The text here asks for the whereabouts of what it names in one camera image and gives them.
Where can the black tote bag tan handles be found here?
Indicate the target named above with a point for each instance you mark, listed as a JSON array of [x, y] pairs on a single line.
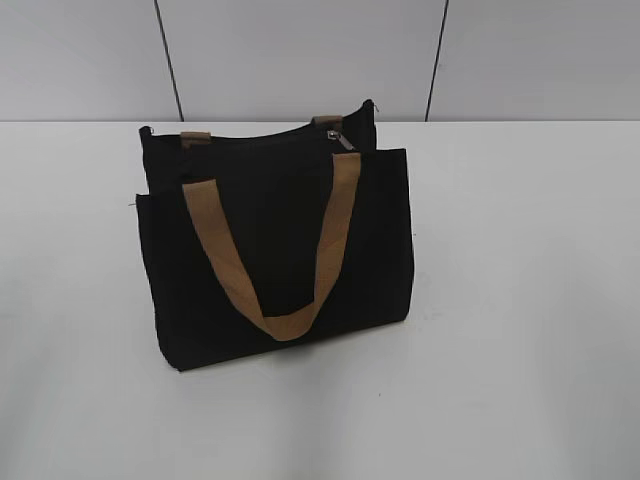
[[256, 244]]

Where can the silver zipper pull with ring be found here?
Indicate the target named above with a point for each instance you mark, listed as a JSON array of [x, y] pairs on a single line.
[[337, 136]]

